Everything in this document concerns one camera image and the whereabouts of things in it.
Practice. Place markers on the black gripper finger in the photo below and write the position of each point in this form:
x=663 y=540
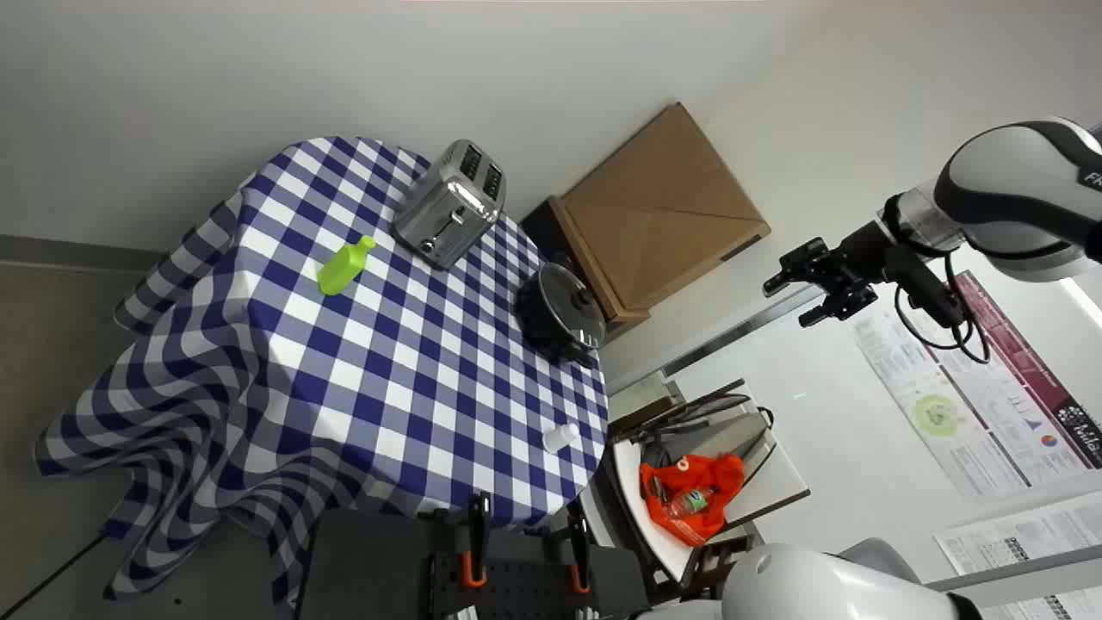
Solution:
x=796 y=264
x=837 y=305

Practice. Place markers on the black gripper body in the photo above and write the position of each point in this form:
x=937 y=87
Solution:
x=878 y=261

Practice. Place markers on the silver toaster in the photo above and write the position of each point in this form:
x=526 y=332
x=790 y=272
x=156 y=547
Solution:
x=450 y=208

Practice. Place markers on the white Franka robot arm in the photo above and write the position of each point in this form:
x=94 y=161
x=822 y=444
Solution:
x=1021 y=189

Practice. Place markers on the long white paper sheet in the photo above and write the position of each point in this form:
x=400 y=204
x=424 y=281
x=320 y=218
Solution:
x=936 y=406

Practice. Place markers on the brown cardboard box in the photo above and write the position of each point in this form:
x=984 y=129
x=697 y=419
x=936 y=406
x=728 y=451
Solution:
x=658 y=210

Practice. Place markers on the maroon poster strip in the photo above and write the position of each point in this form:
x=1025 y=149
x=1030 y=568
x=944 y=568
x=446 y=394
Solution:
x=1029 y=373

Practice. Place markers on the black pot with lid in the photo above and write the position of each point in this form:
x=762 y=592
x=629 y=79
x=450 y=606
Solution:
x=565 y=307

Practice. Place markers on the orange plastic bag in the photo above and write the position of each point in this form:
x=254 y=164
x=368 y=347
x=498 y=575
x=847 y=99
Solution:
x=691 y=498

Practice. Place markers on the white printed paper sheets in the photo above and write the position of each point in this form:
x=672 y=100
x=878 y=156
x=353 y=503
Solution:
x=1029 y=527

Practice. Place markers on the grey metal bar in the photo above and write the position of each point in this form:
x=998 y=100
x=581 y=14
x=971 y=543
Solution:
x=1021 y=568

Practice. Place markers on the blue white checkered tablecloth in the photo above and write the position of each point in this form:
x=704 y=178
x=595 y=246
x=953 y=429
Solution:
x=379 y=380

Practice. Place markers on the green plastic bottle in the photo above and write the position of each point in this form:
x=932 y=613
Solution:
x=341 y=268

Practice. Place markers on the grey metal rail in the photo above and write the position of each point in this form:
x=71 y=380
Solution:
x=710 y=335

